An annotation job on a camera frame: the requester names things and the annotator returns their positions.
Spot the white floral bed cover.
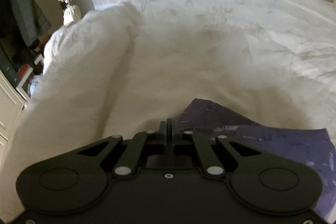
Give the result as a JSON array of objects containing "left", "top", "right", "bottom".
[{"left": 1, "top": 0, "right": 335, "bottom": 222}]

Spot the white dresser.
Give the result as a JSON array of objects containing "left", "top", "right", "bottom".
[{"left": 0, "top": 72, "right": 26, "bottom": 169}]

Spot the grey hanging coat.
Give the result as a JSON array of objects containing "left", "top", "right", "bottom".
[{"left": 9, "top": 0, "right": 52, "bottom": 49}]

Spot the purple patterned hooded jacket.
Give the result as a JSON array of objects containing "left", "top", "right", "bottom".
[{"left": 178, "top": 98, "right": 335, "bottom": 220}]

